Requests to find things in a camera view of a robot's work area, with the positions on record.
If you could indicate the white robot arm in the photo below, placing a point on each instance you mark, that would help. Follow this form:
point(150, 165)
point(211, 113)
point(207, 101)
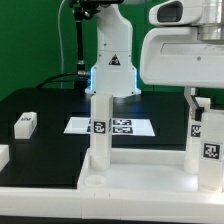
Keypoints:
point(114, 72)

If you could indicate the white left fence block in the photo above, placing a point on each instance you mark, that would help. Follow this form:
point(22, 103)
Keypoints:
point(4, 156)

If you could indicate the white front fence bar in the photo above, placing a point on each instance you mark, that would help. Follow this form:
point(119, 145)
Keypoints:
point(189, 207)

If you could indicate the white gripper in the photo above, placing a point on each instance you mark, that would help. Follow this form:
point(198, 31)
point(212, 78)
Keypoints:
point(173, 56)

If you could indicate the white fiducial marker sheet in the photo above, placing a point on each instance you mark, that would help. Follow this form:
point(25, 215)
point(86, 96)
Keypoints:
point(120, 126)

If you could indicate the black camera pole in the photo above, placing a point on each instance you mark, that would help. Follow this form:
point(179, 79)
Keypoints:
point(83, 74)

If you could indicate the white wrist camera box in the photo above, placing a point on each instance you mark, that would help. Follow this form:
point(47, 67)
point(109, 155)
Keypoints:
point(188, 12)

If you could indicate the white desk top tray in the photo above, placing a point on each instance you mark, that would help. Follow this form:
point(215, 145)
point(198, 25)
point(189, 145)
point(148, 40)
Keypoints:
point(141, 170)

